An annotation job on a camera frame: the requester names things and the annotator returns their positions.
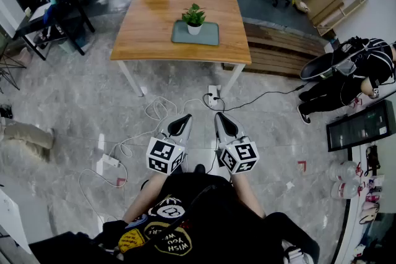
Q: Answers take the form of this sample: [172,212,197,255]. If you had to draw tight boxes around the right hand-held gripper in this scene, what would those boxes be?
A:
[215,111,260,176]

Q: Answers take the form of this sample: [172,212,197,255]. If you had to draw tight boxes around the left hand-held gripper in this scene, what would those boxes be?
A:
[145,113,194,176]

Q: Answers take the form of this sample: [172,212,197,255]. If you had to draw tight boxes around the grey-green tray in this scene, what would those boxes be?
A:
[171,20,220,46]

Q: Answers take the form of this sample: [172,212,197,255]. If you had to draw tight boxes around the potted green plant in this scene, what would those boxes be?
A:
[181,2,207,36]

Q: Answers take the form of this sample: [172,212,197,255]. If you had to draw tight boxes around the person's right forearm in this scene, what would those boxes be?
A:
[229,172,267,219]

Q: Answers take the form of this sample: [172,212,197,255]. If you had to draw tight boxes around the person's left forearm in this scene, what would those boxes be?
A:
[122,172,170,224]

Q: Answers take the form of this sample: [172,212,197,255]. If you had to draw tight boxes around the white power strip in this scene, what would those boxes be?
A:
[207,85,222,108]

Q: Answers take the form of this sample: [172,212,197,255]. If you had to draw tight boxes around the white power adapter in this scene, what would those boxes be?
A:
[101,153,121,168]

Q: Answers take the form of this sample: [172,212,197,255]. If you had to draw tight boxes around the person's black printed shirt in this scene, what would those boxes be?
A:
[27,171,321,264]

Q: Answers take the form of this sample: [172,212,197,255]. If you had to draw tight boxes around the wooden slatted pallet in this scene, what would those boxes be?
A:
[222,21,326,79]

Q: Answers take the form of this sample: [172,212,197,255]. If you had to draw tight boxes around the black round helmet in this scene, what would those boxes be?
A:
[299,51,338,82]

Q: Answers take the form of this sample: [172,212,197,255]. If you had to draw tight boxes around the wooden table with white legs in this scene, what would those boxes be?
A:
[110,0,253,98]

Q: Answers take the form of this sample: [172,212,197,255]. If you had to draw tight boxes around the clear water jug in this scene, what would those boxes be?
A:
[328,160,361,182]
[330,181,361,200]

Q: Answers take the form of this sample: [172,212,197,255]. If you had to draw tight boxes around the black glass cabinet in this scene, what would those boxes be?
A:
[326,98,396,153]

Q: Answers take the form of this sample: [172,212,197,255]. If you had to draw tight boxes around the black desk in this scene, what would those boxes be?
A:
[11,0,96,61]

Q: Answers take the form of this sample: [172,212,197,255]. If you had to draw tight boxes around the white cabinet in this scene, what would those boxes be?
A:
[0,188,33,255]

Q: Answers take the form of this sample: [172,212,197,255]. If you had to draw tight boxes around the white cable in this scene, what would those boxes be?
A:
[79,96,214,211]

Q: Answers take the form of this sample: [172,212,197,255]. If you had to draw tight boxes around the black power cable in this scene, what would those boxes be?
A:
[202,82,312,113]

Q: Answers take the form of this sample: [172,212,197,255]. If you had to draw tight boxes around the grey backpack strap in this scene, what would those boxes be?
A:
[283,245,313,264]

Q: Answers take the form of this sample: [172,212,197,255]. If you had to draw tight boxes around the light wooden frame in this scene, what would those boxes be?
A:
[315,0,369,38]

